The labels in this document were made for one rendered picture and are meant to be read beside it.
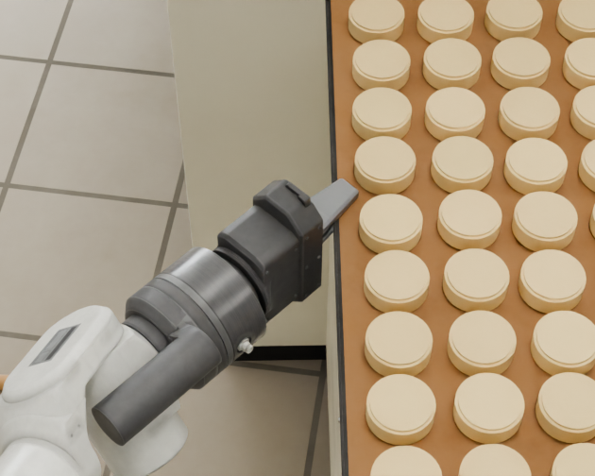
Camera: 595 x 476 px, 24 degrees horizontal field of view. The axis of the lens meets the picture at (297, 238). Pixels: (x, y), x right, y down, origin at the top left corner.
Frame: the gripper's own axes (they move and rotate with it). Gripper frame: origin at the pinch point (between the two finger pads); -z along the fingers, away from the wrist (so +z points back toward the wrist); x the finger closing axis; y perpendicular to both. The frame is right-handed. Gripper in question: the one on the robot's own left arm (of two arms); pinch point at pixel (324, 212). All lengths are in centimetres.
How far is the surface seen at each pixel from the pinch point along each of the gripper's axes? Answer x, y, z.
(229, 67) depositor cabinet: -30, 38, -24
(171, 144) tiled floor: -100, 82, -49
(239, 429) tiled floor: -100, 32, -17
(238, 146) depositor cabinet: -44, 38, -25
